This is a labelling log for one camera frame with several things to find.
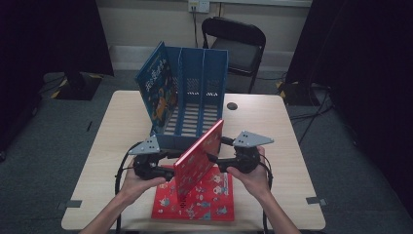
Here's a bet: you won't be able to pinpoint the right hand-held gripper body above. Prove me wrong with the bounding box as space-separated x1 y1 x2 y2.
227 130 275 174

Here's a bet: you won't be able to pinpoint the black folding chair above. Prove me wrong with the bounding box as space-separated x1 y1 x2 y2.
201 17 267 95

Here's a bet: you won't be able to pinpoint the black curtain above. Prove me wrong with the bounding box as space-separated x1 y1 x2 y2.
285 0 413 209
0 0 115 154

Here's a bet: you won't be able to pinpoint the black wall socket cable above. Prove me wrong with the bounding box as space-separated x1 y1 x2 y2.
192 8 200 48

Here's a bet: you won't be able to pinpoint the left hand-held gripper cable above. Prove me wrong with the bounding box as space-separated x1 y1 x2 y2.
114 140 144 234

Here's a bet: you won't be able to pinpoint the person's right hand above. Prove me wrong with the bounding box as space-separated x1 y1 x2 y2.
226 145 273 201

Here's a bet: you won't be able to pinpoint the person's left hand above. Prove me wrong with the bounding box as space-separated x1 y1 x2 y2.
118 159 167 207

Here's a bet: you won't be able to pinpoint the blue monster picture book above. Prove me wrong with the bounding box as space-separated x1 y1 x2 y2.
134 41 179 135

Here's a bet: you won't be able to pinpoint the hand-held gripper cable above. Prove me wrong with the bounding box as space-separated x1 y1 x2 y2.
257 154 274 234
114 140 144 234

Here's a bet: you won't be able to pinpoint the grey tape strip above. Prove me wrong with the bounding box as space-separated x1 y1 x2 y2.
56 199 83 211
306 196 327 208

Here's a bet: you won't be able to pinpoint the red picture book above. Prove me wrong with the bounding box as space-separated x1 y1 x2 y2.
173 119 225 204
151 165 236 222

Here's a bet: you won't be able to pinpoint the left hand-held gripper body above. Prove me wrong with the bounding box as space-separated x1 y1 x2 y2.
128 135 164 180

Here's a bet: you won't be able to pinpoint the black stand base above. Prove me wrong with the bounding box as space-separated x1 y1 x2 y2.
51 71 103 101
281 81 322 106

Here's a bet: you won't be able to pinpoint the right hand-held gripper cable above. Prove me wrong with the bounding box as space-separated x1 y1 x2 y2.
257 154 274 234

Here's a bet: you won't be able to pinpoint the blue plastic file rack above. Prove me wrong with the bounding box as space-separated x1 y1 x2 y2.
150 45 229 154

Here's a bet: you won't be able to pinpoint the black floor cables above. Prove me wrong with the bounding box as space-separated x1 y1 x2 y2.
288 87 335 145

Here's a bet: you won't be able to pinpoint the white wall socket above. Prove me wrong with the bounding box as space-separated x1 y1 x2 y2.
188 0 211 14

